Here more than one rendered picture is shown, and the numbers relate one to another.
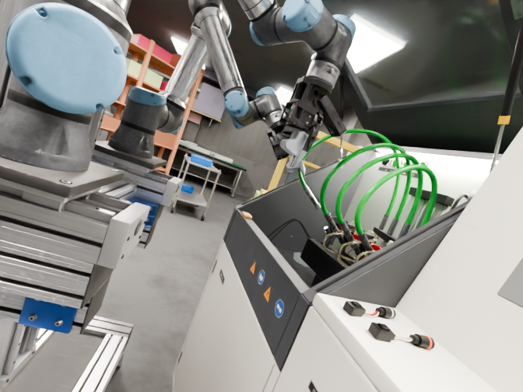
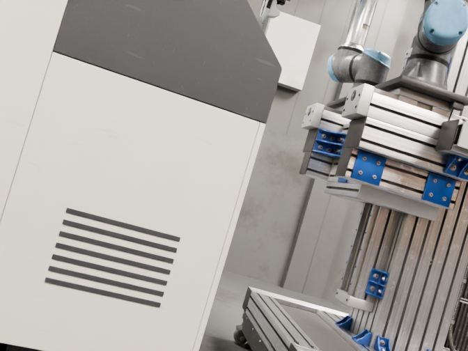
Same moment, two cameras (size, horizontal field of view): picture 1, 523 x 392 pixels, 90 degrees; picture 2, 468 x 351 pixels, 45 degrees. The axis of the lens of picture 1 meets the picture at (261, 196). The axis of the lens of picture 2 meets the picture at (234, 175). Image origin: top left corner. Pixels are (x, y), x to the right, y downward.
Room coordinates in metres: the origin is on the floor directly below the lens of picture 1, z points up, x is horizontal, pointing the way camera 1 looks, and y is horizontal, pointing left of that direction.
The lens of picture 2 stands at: (2.68, 0.17, 0.59)
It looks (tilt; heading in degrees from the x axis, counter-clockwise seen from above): 1 degrees up; 184
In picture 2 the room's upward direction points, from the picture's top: 17 degrees clockwise
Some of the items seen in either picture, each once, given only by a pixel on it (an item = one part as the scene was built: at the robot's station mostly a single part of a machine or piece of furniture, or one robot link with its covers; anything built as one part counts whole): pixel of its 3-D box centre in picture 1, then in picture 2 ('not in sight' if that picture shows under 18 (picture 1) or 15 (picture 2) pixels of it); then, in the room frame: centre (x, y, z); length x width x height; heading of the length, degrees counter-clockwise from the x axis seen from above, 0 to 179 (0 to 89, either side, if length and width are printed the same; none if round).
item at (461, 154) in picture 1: (429, 152); not in sight; (1.01, -0.52, 1.43); 0.54 x 0.03 x 0.02; 22
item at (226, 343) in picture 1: (206, 369); not in sight; (0.82, -0.04, 0.44); 0.65 x 0.02 x 0.68; 22
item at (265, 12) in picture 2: (289, 147); (271, 12); (0.70, -0.02, 1.24); 0.06 x 0.03 x 0.09; 112
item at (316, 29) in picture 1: (303, 21); not in sight; (0.63, 0.05, 1.50); 0.11 x 0.11 x 0.08; 43
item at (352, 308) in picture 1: (371, 309); not in sight; (0.47, -0.27, 0.99); 0.12 x 0.02 x 0.02; 116
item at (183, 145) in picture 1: (192, 162); not in sight; (7.05, 2.06, 0.49); 2.78 x 1.03 x 0.99; 102
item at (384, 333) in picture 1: (403, 336); not in sight; (0.41, -0.30, 0.99); 0.12 x 0.02 x 0.02; 105
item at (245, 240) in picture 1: (254, 260); not in sight; (0.82, -0.06, 0.87); 0.62 x 0.04 x 0.16; 22
